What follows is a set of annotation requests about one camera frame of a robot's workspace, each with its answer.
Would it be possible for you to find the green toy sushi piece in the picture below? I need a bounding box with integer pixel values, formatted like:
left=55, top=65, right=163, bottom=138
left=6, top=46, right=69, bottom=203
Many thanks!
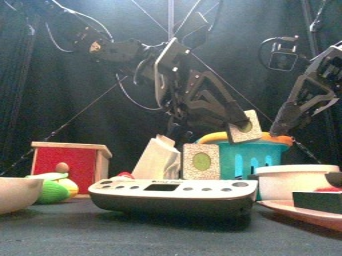
left=226, top=109, right=265, bottom=144
left=182, top=143, right=222, bottom=181

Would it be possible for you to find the small red toy piece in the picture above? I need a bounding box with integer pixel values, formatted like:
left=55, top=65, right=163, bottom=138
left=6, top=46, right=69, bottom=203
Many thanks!
left=117, top=171, right=137, bottom=180

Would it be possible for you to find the red toy food piece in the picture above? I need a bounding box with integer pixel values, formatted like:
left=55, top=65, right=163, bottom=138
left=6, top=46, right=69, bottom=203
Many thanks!
left=314, top=186, right=342, bottom=194

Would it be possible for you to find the black toy sushi block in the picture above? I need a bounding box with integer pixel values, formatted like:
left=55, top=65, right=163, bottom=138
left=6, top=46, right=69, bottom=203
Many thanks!
left=292, top=190, right=342, bottom=215

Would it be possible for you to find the pink plate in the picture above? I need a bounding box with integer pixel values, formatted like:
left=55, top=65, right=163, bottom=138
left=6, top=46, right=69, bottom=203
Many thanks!
left=257, top=199, right=342, bottom=233

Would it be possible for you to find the orange toy food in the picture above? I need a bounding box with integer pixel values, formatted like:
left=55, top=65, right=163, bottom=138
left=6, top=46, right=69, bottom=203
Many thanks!
left=261, top=131, right=296, bottom=148

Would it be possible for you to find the yellow toy banana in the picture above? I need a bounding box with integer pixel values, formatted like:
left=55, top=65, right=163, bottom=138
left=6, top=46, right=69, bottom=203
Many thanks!
left=195, top=131, right=232, bottom=145

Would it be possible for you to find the white crumpled paper bag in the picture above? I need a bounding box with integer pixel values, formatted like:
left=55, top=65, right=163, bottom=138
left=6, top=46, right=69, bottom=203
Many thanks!
left=131, top=133, right=183, bottom=181

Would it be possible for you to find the teal plastic basket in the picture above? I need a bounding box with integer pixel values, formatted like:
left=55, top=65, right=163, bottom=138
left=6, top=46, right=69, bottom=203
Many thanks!
left=207, top=139, right=292, bottom=201

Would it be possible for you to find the white digital kitchen scale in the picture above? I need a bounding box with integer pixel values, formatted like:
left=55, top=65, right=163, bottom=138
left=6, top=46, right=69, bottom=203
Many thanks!
left=87, top=178, right=260, bottom=219

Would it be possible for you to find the white round tub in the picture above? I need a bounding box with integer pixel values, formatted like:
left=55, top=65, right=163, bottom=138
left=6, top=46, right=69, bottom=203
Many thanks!
left=253, top=163, right=342, bottom=202

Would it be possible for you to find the dark small bowl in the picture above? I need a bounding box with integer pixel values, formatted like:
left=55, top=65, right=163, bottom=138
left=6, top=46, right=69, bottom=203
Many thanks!
left=324, top=171, right=342, bottom=188

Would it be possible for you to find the red wooden box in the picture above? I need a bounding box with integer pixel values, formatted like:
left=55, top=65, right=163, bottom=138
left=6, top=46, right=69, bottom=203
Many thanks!
left=30, top=141, right=114, bottom=196

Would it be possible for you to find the white toy with brown ball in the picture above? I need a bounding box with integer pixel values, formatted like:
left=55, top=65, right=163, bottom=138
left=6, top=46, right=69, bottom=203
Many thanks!
left=26, top=161, right=73, bottom=182

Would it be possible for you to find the green yellow toy fruit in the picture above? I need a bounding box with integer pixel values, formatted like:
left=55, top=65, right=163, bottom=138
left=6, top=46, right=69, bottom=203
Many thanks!
left=34, top=178, right=81, bottom=205

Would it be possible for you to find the white bowl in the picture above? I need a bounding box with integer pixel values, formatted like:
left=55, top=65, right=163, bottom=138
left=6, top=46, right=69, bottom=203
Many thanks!
left=0, top=176, right=46, bottom=215

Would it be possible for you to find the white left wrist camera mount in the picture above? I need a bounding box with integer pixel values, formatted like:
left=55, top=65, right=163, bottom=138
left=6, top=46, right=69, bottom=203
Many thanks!
left=153, top=37, right=193, bottom=108

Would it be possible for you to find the black camera box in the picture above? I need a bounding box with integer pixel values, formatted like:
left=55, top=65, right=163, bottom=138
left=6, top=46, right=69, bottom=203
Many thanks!
left=258, top=35, right=301, bottom=73

